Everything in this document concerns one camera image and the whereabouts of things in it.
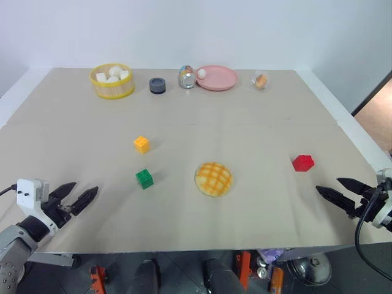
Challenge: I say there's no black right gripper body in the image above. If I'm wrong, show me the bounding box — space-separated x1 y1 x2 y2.
347 186 385 224

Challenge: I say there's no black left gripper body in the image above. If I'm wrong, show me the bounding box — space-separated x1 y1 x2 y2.
40 195 75 230

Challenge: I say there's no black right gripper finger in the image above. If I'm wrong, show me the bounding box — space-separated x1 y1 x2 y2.
336 177 377 198
315 184 358 216

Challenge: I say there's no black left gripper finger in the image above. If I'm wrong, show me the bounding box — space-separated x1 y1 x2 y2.
48 182 78 202
70 186 100 217

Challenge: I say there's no red toy block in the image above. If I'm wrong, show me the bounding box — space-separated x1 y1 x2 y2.
292 154 316 173

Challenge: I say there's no green toy block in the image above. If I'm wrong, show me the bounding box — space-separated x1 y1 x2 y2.
135 168 155 190

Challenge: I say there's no silver metal pot lid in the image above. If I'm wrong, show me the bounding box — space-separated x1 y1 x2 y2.
287 249 333 287

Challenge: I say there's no yellow toy block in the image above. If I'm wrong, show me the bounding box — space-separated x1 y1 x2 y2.
134 135 151 155

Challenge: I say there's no orange clamp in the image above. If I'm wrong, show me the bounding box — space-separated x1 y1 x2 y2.
235 251 251 292
89 264 108 294

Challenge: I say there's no purple bag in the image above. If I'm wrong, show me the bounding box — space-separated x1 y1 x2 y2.
256 247 286 265

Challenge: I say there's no orange drink can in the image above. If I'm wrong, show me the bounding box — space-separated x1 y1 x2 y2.
269 266 285 293

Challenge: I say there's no wooden bucket with yellow rims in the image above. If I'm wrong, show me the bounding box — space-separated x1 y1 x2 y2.
89 62 136 100

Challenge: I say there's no beige table cover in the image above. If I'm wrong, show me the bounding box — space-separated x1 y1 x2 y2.
0 67 380 254

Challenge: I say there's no melon pan bread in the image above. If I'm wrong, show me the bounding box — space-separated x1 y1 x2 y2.
195 162 234 198

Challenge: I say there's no dark grey round puck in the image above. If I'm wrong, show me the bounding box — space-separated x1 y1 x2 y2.
149 77 167 95

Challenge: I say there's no dark rounded shape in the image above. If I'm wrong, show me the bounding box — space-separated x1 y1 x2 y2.
203 258 246 294

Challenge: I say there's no bread in clear wrapper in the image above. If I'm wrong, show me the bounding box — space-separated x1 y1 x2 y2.
251 70 273 91

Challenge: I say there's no colourful drink can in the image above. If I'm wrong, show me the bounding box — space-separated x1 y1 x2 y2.
179 64 197 90

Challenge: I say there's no pink plate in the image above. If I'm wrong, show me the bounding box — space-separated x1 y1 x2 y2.
194 64 239 92

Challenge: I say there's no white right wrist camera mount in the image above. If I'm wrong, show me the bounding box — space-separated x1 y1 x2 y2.
372 167 392 230

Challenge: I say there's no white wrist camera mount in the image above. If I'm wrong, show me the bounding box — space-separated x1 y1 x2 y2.
15 178 59 237
372 167 392 230

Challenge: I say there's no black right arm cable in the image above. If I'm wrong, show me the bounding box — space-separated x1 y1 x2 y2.
354 179 392 282

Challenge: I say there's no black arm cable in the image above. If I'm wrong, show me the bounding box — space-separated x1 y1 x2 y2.
0 184 18 197
354 179 392 282

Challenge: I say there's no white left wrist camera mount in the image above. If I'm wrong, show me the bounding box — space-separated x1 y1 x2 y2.
15 178 59 237

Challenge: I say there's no grey table frame bar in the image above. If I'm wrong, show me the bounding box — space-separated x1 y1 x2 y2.
26 251 82 270
274 244 356 263

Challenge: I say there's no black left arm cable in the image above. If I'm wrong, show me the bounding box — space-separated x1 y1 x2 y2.
0 184 18 197

